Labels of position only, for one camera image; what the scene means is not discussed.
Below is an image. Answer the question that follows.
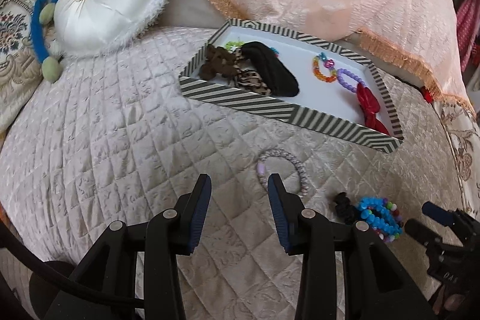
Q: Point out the purple bead bracelet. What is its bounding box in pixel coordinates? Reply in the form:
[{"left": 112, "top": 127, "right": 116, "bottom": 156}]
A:
[{"left": 336, "top": 67, "right": 368, "bottom": 94}]

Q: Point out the orange bead charm bracelet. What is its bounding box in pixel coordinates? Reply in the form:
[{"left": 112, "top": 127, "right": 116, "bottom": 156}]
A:
[{"left": 311, "top": 52, "right": 339, "bottom": 84}]

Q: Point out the black hair scrunchie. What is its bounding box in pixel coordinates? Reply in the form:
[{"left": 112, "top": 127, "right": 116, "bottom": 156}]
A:
[{"left": 240, "top": 41, "right": 299, "bottom": 97}]

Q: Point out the small black hair clip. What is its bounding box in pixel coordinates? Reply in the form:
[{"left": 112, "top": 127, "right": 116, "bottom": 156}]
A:
[{"left": 333, "top": 192, "right": 360, "bottom": 226}]

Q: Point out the floral bed edge cover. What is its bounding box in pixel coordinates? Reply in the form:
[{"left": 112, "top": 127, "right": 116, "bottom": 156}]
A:
[{"left": 433, "top": 101, "right": 480, "bottom": 220}]

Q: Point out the red satin bow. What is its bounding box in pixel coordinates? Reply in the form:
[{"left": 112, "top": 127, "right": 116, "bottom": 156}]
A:
[{"left": 356, "top": 83, "right": 390, "bottom": 135}]

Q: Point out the red object under blanket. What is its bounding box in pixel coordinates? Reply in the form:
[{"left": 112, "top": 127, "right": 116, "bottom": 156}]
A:
[{"left": 420, "top": 86, "right": 434, "bottom": 104}]

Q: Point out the quilted beige bedspread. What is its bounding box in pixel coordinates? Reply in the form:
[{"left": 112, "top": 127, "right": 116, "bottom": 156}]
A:
[{"left": 1, "top": 28, "right": 462, "bottom": 319}]

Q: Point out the pink dotted hanging garment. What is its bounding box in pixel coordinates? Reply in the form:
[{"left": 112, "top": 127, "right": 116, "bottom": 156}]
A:
[{"left": 456, "top": 0, "right": 479, "bottom": 72}]

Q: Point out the striped white tray box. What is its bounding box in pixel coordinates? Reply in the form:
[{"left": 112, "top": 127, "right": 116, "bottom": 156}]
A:
[{"left": 179, "top": 19, "right": 404, "bottom": 153}]

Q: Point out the floral embroidered cushion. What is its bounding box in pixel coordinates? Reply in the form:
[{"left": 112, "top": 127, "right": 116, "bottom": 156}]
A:
[{"left": 1, "top": 0, "right": 63, "bottom": 134}]

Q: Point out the leopard print brown bow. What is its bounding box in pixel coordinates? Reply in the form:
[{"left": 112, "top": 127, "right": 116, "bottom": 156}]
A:
[{"left": 199, "top": 44, "right": 272, "bottom": 96}]

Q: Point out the blue plush headband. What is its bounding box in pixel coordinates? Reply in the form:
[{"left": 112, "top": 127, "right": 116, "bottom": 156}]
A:
[{"left": 30, "top": 0, "right": 58, "bottom": 63}]

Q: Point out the multicolour bead bracelet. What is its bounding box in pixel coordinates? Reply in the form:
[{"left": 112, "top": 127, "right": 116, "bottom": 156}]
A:
[{"left": 365, "top": 197, "right": 405, "bottom": 244}]

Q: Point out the blue bead bracelet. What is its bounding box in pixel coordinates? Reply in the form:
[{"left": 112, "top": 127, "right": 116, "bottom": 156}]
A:
[{"left": 355, "top": 196, "right": 404, "bottom": 237}]

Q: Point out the silver lilac spiral bracelet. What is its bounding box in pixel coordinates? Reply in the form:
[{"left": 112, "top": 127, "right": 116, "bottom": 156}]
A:
[{"left": 256, "top": 148, "right": 310, "bottom": 198}]

